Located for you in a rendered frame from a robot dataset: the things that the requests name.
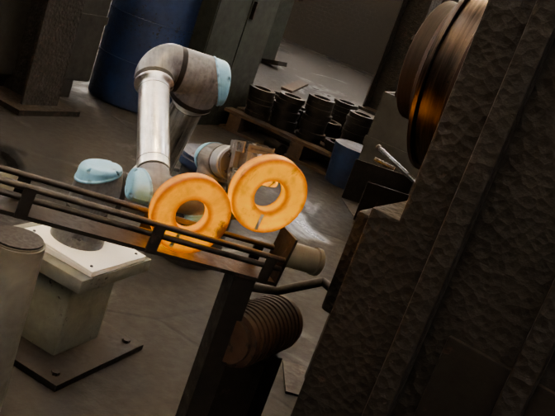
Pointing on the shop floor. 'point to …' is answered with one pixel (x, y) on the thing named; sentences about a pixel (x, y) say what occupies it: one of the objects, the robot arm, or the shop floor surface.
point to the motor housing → (256, 355)
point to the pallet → (299, 123)
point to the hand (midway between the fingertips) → (270, 184)
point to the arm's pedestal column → (68, 335)
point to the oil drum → (137, 44)
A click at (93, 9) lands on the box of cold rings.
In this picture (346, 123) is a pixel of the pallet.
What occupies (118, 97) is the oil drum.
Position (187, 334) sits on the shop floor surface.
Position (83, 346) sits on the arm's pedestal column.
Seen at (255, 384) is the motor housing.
